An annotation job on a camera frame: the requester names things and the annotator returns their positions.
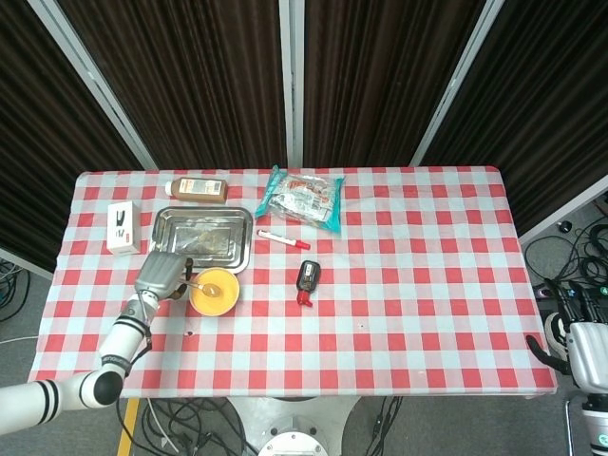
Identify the white partition frame post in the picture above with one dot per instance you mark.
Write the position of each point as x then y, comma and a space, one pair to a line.
290, 95
451, 85
95, 81

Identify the rectangular stainless steel tray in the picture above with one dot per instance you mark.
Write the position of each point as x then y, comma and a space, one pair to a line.
204, 228

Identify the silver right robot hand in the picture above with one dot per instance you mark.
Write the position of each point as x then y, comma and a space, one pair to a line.
589, 351

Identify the grey round robot base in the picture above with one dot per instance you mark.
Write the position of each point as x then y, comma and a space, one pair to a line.
292, 427

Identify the black power strip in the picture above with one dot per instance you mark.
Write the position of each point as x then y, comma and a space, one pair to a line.
544, 291

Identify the dark brown curtain panel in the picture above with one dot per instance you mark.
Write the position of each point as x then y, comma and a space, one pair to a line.
190, 85
380, 85
43, 157
546, 119

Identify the white partition frame rail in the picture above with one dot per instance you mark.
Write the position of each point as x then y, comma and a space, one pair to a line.
560, 214
24, 263

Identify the grey metal chair leg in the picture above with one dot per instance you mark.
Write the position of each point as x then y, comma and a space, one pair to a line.
570, 427

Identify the brown bottle with white cap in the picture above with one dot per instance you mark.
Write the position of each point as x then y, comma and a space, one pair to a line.
199, 190

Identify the white marker with red cap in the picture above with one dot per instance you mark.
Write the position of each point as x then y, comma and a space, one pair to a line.
280, 237

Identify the beige bowl of yellow powder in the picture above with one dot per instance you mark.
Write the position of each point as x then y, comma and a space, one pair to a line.
228, 297

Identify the black bottle with red cap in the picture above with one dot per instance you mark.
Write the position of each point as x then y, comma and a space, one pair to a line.
308, 275

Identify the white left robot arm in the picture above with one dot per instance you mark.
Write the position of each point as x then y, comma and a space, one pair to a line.
123, 339

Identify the black and white sneaker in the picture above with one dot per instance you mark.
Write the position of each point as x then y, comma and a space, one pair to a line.
553, 332

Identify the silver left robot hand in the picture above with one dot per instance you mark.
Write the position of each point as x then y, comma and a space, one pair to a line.
159, 275

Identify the white box with black print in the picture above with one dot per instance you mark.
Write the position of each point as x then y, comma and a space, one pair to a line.
124, 228

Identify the small black round floor object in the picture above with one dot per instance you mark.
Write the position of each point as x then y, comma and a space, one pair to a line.
565, 226

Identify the red white checked tablecloth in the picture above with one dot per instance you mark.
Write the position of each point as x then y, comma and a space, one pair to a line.
380, 332

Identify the teal silver snack bag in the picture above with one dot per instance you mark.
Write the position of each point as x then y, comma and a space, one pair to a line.
299, 199

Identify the silver metal spoon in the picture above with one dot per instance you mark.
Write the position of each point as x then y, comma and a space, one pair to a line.
211, 288

